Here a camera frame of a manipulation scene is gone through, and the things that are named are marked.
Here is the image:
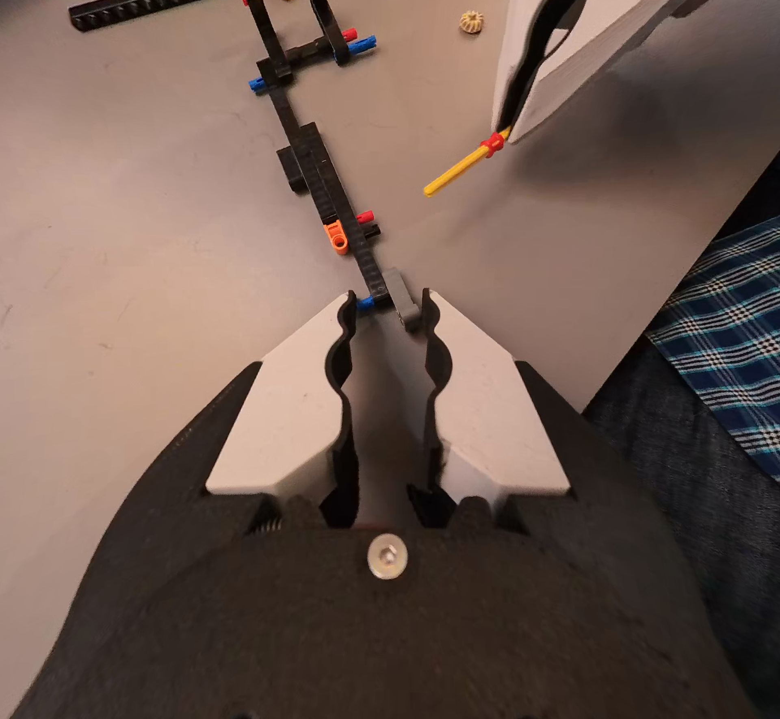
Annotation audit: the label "black lego beam assembly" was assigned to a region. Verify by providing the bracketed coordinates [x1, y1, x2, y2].
[239, 0, 427, 330]

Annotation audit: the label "person's plaid shirt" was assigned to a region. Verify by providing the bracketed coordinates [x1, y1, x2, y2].
[646, 216, 780, 482]

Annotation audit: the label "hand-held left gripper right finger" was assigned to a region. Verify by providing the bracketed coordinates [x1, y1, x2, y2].
[407, 289, 570, 525]

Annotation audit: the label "long yellow lego axle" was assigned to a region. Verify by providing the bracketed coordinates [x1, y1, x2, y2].
[423, 128, 513, 199]

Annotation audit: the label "person's blue jeans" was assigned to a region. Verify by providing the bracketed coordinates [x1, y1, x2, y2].
[582, 338, 780, 719]

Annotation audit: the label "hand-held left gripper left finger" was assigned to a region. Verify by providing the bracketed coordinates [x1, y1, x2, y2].
[206, 292, 360, 526]

